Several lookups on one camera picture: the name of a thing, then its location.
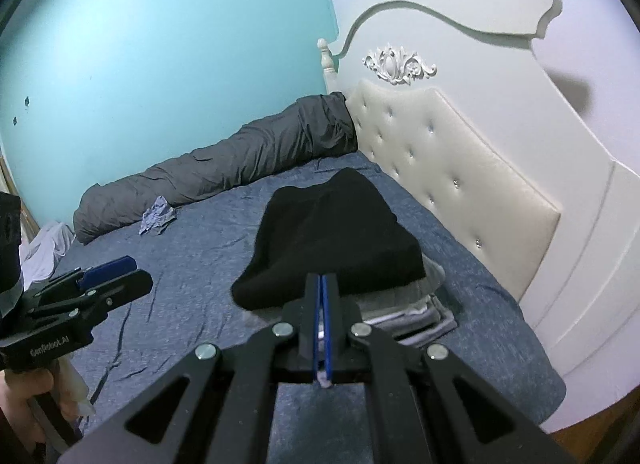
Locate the lavender folded garment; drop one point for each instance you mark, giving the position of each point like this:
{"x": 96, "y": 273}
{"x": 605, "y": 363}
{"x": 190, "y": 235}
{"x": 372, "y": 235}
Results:
{"x": 420, "y": 333}

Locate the light grey blanket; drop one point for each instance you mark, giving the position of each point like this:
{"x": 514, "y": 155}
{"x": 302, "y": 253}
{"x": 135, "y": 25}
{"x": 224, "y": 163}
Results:
{"x": 40, "y": 257}

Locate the grey folded sweatpants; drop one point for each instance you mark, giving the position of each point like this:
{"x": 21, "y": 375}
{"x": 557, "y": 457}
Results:
{"x": 382, "y": 304}

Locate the person's left hand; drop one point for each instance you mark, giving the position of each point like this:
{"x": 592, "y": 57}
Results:
{"x": 16, "y": 392}

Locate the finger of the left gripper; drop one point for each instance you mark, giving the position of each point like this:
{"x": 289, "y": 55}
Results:
{"x": 98, "y": 275}
{"x": 100, "y": 301}

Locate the white black folded garment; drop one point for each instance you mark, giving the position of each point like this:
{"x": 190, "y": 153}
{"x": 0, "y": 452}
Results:
{"x": 411, "y": 314}

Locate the blue patterned bed sheet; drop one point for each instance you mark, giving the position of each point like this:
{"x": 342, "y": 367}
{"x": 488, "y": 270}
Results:
{"x": 193, "y": 266}

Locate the dark grey rolled duvet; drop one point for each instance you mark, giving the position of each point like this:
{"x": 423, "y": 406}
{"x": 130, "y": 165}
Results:
{"x": 312, "y": 127}

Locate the small blue crumpled cloth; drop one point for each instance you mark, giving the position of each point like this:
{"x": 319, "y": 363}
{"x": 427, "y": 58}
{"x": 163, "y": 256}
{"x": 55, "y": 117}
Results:
{"x": 158, "y": 217}

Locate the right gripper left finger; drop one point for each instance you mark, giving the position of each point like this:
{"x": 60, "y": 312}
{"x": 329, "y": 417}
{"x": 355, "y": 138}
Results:
{"x": 215, "y": 405}

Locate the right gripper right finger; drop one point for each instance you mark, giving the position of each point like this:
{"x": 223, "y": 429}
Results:
{"x": 423, "y": 406}

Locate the cream tufted headboard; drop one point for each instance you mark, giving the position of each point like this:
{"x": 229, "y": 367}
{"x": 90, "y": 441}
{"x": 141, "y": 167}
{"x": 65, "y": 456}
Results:
{"x": 449, "y": 99}

